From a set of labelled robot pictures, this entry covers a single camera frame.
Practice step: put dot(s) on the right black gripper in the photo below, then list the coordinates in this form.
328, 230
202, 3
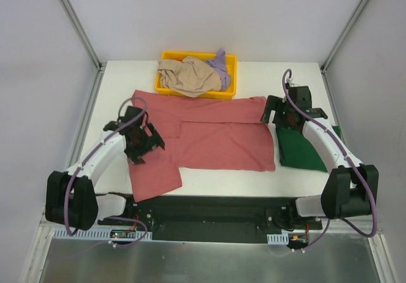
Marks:
273, 106

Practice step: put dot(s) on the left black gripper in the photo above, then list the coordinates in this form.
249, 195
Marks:
147, 146

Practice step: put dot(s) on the pink t shirt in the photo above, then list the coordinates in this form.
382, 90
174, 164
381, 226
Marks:
201, 133

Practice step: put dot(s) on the green t shirt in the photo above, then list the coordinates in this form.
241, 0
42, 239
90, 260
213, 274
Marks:
296, 152

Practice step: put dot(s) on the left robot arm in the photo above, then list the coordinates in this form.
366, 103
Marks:
71, 199

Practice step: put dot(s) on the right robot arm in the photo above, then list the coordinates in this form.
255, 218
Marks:
351, 188

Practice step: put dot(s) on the yellow plastic bin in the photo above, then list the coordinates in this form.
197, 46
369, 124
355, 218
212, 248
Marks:
231, 64

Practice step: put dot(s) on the purple t shirt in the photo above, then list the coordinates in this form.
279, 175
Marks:
218, 63

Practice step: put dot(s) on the beige t shirt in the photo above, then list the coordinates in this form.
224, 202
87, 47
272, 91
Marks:
190, 77

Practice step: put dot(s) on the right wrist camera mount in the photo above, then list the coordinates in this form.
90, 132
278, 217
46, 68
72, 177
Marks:
289, 82

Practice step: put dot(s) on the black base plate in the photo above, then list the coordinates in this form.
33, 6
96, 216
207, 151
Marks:
247, 220

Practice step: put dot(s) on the right aluminium frame post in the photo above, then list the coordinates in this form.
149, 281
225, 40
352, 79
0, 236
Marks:
344, 34

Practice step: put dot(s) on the aluminium frame post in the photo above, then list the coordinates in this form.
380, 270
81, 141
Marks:
344, 34
81, 33

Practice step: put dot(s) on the left white cable duct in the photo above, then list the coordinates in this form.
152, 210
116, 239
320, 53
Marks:
100, 234

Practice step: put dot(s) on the white cable duct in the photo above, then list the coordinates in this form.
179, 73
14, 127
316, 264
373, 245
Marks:
278, 239
100, 234

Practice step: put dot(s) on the right white cable duct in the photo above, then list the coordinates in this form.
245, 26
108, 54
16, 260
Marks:
278, 239

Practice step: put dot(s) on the left aluminium frame post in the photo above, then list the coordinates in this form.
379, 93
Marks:
81, 33

